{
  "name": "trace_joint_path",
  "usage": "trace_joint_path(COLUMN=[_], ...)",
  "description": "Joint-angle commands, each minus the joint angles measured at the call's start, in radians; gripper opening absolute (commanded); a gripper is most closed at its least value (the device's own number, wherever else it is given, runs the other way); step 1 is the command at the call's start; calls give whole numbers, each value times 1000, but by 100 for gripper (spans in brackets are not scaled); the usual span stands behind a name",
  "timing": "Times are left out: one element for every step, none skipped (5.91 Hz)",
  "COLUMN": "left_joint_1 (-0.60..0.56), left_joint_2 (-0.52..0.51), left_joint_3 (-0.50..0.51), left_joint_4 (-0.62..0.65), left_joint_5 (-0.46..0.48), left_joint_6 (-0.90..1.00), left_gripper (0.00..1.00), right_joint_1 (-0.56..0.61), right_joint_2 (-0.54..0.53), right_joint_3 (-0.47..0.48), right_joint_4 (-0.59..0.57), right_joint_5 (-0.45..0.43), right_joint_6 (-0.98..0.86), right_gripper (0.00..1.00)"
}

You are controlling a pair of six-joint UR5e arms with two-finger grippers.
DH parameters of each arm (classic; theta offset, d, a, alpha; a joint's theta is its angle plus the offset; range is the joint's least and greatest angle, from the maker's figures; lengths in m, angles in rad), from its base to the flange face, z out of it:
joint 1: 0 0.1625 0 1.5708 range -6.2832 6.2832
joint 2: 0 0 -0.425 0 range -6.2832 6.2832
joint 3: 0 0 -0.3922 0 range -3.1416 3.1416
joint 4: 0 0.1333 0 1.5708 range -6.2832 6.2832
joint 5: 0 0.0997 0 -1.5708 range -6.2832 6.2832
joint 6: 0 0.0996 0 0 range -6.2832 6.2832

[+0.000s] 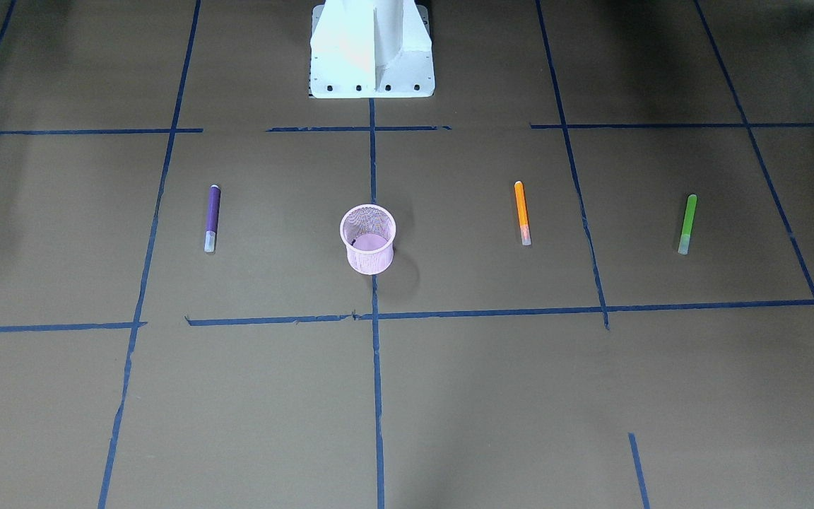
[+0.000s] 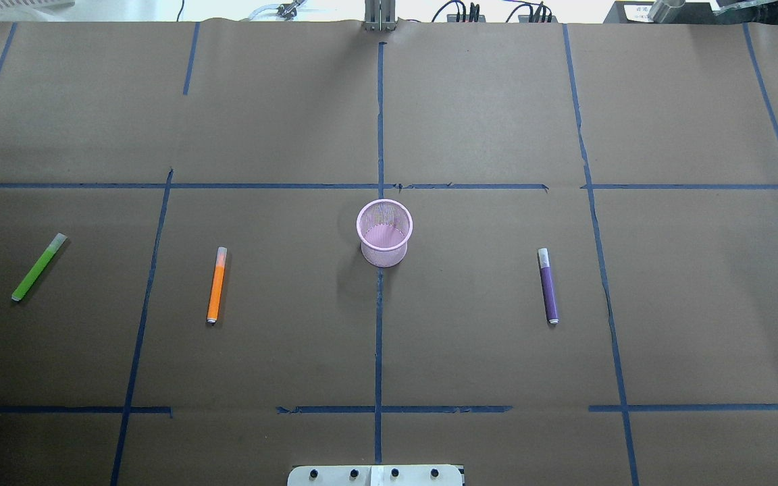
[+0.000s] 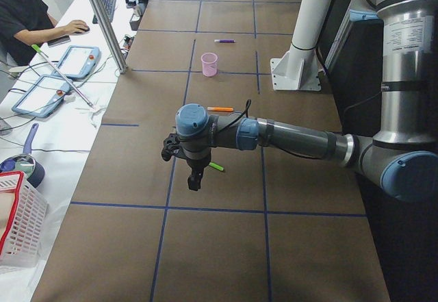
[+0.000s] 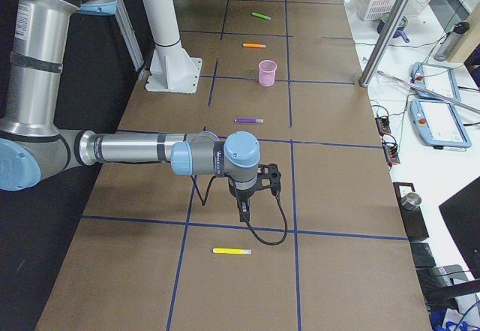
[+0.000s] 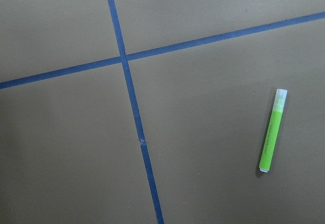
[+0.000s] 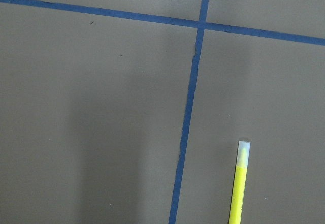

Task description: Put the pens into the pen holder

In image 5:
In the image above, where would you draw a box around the green highlighter pen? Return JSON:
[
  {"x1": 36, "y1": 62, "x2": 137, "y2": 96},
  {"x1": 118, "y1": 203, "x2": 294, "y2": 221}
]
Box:
[{"x1": 258, "y1": 89, "x2": 287, "y2": 173}]

